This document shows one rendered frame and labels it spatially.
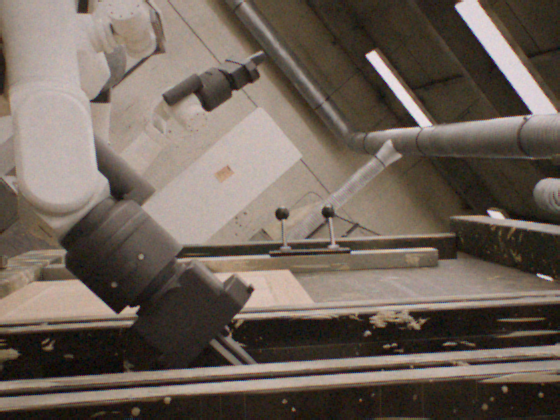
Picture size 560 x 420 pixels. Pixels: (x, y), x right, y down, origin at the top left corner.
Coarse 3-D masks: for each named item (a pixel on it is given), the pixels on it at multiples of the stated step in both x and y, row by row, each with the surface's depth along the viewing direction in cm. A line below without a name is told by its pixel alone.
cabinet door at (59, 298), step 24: (24, 288) 120; (48, 288) 120; (72, 288) 120; (264, 288) 113; (288, 288) 111; (0, 312) 98; (24, 312) 98; (48, 312) 98; (72, 312) 97; (96, 312) 97
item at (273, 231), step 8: (304, 208) 741; (312, 208) 741; (296, 216) 732; (304, 216) 735; (272, 224) 736; (280, 224) 731; (288, 224) 726; (256, 232) 740; (264, 232) 727; (272, 232) 725; (280, 232) 723; (248, 240) 737; (256, 240) 726; (264, 240) 716; (272, 240) 721
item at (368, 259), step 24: (216, 264) 139; (240, 264) 140; (264, 264) 141; (288, 264) 141; (312, 264) 142; (336, 264) 143; (360, 264) 143; (384, 264) 144; (408, 264) 145; (432, 264) 145
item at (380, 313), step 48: (0, 336) 63; (48, 336) 63; (96, 336) 64; (240, 336) 66; (288, 336) 66; (336, 336) 67; (384, 336) 67; (432, 336) 68; (480, 336) 69; (528, 336) 69
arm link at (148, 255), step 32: (128, 256) 51; (160, 256) 53; (96, 288) 53; (128, 288) 52; (160, 288) 53; (192, 288) 54; (224, 288) 55; (160, 320) 54; (192, 320) 54; (224, 320) 54; (160, 352) 54; (192, 352) 54
